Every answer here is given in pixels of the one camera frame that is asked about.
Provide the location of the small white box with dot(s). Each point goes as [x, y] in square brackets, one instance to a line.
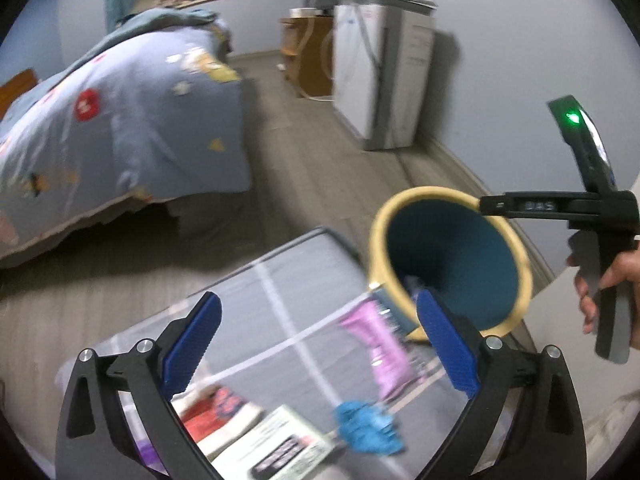
[302, 12]

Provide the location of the blue printed blanket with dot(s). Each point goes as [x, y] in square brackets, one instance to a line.
[125, 125]

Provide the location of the teal bucket with yellow rim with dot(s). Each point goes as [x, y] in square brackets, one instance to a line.
[450, 240]

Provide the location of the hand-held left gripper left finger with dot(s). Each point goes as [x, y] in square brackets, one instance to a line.
[192, 345]

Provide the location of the purple snack wrapper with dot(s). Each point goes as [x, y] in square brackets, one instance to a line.
[385, 355]

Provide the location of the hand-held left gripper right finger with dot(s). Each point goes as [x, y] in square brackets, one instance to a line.
[447, 345]

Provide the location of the white printed paper box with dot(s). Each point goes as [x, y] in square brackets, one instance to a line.
[272, 445]

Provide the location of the grey checked floor mat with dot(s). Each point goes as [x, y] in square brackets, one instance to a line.
[300, 280]

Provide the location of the wooden headboard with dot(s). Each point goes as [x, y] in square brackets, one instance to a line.
[17, 87]

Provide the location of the person's right hand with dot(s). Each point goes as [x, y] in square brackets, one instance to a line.
[622, 272]

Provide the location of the white cabinet appliance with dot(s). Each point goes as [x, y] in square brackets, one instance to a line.
[360, 70]

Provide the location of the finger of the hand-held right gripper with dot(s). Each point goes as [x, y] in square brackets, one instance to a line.
[525, 206]

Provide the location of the wooden nightstand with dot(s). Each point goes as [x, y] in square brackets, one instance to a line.
[310, 55]

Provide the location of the blue face mask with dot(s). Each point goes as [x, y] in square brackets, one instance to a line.
[367, 427]

